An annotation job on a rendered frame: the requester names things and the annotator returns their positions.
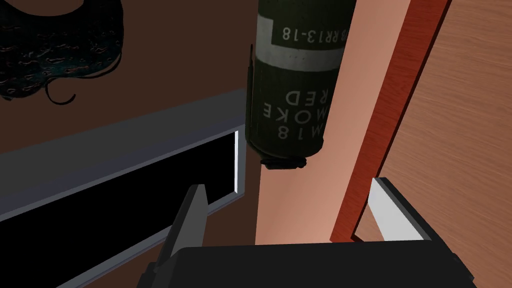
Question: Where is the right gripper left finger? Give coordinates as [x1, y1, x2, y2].
[155, 183, 209, 270]

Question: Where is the grey framed black appliance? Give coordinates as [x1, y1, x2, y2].
[0, 88, 250, 288]

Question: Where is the dark green cylindrical canister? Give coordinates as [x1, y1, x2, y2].
[244, 0, 358, 171]

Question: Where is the black rough bowl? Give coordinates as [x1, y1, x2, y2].
[0, 0, 125, 107]

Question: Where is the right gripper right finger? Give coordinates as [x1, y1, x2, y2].
[367, 177, 433, 242]

